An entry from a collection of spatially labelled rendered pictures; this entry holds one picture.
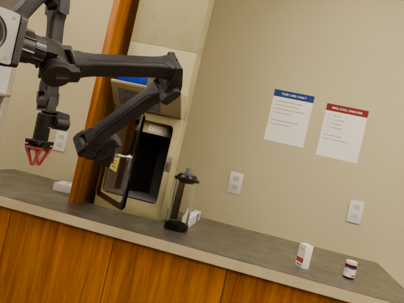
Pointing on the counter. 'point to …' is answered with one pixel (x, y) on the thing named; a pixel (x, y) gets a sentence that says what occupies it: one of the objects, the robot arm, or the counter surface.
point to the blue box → (134, 80)
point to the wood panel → (104, 94)
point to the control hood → (175, 107)
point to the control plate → (132, 97)
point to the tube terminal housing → (156, 211)
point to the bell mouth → (159, 129)
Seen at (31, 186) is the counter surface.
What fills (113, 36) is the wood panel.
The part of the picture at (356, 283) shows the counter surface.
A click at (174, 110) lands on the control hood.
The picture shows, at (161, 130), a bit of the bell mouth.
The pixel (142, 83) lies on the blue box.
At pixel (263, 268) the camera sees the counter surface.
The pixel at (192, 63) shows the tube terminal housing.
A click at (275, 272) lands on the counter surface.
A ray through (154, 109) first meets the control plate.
